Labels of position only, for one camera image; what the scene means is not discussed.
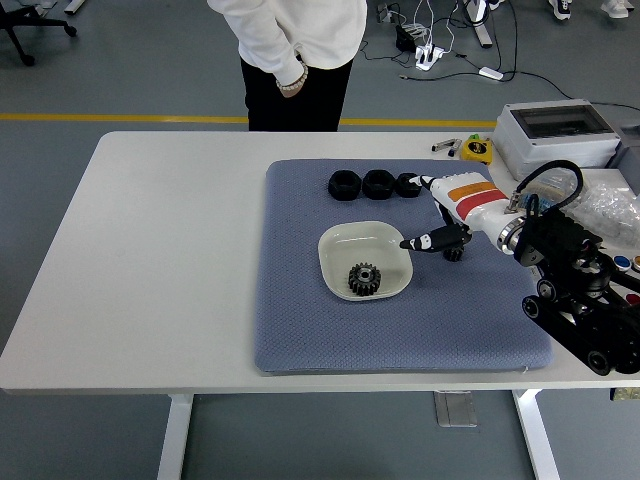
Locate clear bag of white parts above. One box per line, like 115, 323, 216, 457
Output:
569, 180, 640, 246

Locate large black bevel gear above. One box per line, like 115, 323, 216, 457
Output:
347, 262, 383, 298

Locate small black hex nut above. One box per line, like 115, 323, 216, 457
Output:
396, 171, 424, 199

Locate flat white box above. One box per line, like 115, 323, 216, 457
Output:
582, 167, 640, 196

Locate white table leg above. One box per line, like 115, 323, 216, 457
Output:
157, 393, 195, 480
512, 389, 561, 480

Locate large black hex nut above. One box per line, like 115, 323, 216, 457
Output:
362, 168, 398, 201
327, 169, 361, 202

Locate clear bag of blue resistors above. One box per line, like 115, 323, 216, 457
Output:
519, 167, 581, 211

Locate grey electrical enclosure box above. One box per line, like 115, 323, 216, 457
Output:
492, 98, 623, 181

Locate grey box blue orange buttons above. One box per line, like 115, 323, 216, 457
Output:
599, 247, 640, 281

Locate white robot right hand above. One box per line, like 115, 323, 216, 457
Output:
398, 171, 524, 254

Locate white power strip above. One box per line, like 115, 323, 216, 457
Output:
414, 44, 448, 71

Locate white square dish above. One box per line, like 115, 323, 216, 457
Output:
318, 219, 414, 302

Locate grey metal floor plate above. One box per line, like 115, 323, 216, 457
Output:
433, 390, 478, 428

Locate black charger box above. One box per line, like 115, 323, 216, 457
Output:
395, 24, 419, 52

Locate yellow tape measure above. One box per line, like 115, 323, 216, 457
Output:
460, 134, 494, 164

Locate blue-grey padded mat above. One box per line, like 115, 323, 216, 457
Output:
252, 158, 555, 375

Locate person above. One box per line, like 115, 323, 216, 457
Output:
547, 0, 629, 21
207, 0, 369, 132

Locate black office chair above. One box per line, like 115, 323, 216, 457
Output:
0, 0, 79, 68

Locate grey desk leg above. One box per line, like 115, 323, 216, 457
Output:
464, 0, 494, 49

